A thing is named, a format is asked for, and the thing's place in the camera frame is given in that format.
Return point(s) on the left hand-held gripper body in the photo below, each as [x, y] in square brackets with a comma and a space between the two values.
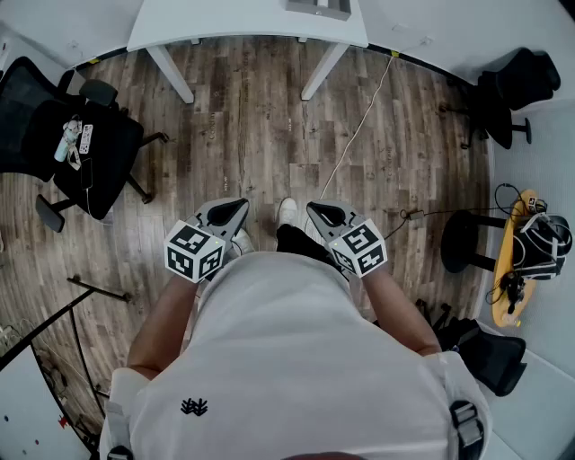
[193, 251]

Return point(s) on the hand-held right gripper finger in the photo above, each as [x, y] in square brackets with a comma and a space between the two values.
[314, 220]
[337, 204]

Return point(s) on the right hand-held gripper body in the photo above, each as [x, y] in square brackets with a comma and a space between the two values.
[359, 247]

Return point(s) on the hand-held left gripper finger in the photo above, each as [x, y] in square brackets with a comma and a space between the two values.
[239, 220]
[224, 201]

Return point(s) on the beige grey box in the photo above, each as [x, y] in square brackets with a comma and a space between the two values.
[314, 11]

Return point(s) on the person's left forearm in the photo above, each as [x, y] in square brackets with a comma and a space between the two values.
[166, 323]

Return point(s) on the person's right forearm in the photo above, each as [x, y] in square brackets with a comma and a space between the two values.
[395, 310]

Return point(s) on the white shoe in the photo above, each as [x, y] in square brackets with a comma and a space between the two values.
[245, 240]
[287, 211]

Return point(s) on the person's black trousers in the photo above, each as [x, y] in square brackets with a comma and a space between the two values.
[296, 240]

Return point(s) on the grey power adapter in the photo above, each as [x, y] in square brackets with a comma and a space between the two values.
[415, 214]

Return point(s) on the black round stool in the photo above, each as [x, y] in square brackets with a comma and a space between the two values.
[462, 242]

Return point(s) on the black mesh office chair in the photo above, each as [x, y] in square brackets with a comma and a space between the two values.
[108, 148]

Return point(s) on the person's white shirt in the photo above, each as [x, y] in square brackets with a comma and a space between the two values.
[292, 359]

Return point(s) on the black phone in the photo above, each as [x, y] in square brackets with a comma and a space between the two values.
[86, 173]

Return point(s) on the yellow board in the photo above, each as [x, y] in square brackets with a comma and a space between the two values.
[503, 269]

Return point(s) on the white printed tag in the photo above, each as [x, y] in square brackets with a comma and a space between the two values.
[85, 139]

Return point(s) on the pale green bottle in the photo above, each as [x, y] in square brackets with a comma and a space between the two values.
[65, 144]

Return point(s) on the small black-white tag block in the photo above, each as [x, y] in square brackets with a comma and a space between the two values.
[533, 204]

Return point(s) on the white table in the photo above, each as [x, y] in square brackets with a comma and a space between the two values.
[224, 22]

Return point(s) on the black padded office chair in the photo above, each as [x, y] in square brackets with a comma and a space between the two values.
[516, 85]

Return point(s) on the white desk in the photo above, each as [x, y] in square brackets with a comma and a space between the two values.
[27, 418]

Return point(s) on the white wall socket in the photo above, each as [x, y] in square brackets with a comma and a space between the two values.
[400, 27]
[425, 41]

